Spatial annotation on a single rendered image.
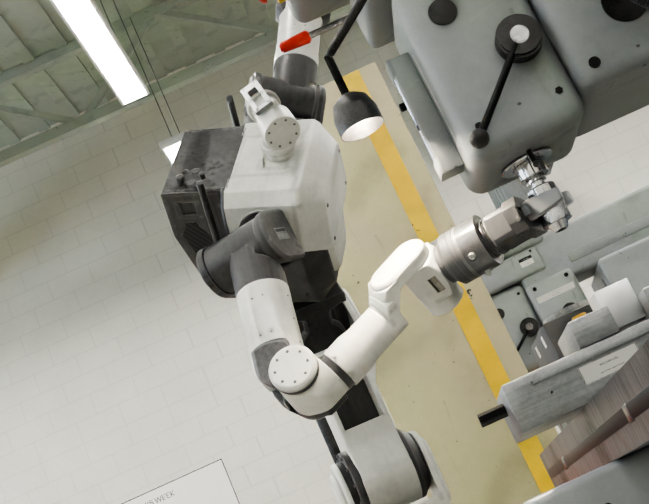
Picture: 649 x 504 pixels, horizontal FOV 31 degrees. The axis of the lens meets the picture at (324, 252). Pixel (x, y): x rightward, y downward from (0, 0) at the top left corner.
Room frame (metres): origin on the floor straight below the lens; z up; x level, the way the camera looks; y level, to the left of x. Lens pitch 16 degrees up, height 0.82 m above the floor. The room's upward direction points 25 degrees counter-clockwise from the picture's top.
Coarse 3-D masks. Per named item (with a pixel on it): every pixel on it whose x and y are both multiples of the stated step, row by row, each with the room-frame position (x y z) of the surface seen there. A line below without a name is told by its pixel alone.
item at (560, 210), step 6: (552, 186) 1.73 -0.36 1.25; (540, 192) 1.73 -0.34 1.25; (558, 204) 1.73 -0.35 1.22; (564, 204) 1.74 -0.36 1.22; (552, 210) 1.73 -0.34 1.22; (558, 210) 1.73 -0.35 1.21; (564, 210) 1.73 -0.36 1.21; (540, 216) 1.74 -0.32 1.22; (546, 216) 1.73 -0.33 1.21; (552, 216) 1.73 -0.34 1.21; (558, 216) 1.73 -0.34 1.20; (564, 216) 1.73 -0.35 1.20; (570, 216) 1.74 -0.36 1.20; (540, 222) 1.75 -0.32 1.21; (546, 222) 1.74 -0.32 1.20; (552, 222) 1.73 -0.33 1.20; (546, 228) 1.75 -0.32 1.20
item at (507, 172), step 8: (536, 152) 1.71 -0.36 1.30; (544, 152) 1.73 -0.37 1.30; (552, 152) 1.75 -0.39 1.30; (512, 160) 1.72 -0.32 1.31; (520, 160) 1.71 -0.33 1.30; (544, 160) 1.77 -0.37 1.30; (504, 168) 1.73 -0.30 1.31; (512, 168) 1.73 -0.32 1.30; (504, 176) 1.76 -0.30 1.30; (512, 176) 1.78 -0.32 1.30
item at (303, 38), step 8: (344, 16) 1.84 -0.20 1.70; (328, 24) 1.84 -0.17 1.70; (336, 24) 1.84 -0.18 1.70; (304, 32) 1.83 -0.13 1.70; (312, 32) 1.84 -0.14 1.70; (320, 32) 1.84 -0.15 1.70; (288, 40) 1.84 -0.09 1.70; (296, 40) 1.83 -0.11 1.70; (304, 40) 1.84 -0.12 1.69; (280, 48) 1.84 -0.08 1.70; (288, 48) 1.84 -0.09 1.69
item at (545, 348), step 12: (564, 312) 2.07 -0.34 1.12; (576, 312) 2.05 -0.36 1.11; (588, 312) 2.05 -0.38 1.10; (552, 324) 2.05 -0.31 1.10; (564, 324) 2.05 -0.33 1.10; (540, 336) 2.12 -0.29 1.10; (552, 336) 2.05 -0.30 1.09; (540, 348) 2.17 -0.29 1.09; (552, 348) 2.06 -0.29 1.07; (540, 360) 2.23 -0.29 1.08; (552, 360) 2.12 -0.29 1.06
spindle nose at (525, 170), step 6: (540, 156) 1.74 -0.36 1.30; (522, 162) 1.73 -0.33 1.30; (528, 162) 1.73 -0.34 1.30; (540, 162) 1.73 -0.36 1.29; (516, 168) 1.74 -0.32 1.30; (522, 168) 1.73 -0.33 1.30; (528, 168) 1.73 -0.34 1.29; (534, 168) 1.73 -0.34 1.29; (540, 168) 1.73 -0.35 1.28; (546, 168) 1.74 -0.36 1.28; (516, 174) 1.75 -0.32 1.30; (522, 174) 1.73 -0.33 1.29; (528, 174) 1.73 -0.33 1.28; (534, 174) 1.73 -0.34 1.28; (522, 180) 1.74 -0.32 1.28
